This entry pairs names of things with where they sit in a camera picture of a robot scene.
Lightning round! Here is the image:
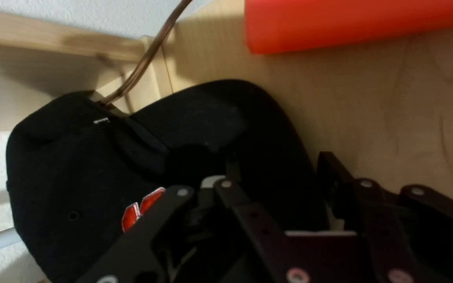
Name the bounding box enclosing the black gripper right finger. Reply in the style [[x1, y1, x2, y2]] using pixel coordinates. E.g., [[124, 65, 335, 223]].
[[318, 151, 453, 283]]

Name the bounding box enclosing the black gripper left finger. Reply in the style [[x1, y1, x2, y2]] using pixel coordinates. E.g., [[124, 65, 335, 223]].
[[79, 176, 302, 283]]

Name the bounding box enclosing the orange red block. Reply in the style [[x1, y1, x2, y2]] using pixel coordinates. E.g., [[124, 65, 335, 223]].
[[244, 0, 453, 55]]

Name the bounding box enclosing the thin black cable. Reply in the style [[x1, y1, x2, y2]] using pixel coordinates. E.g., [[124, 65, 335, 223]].
[[99, 0, 193, 107]]

